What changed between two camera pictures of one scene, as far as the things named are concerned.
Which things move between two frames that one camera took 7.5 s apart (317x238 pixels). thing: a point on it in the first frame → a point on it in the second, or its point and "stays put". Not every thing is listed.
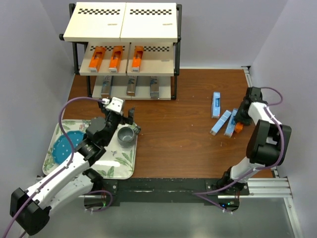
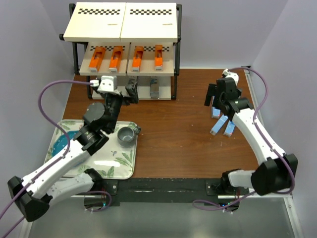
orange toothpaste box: x=138 y=53 stays put
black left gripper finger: x=131 y=115 → x=133 y=93
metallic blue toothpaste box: x=154 y=86 stays put
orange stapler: x=96 y=58 stays put
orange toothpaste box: x=238 y=127 → x=158 y=57
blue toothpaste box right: x=231 y=127 stays put
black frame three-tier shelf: x=126 y=49 stays put
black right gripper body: x=242 y=117 → x=217 y=101
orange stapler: x=116 y=59 stays put
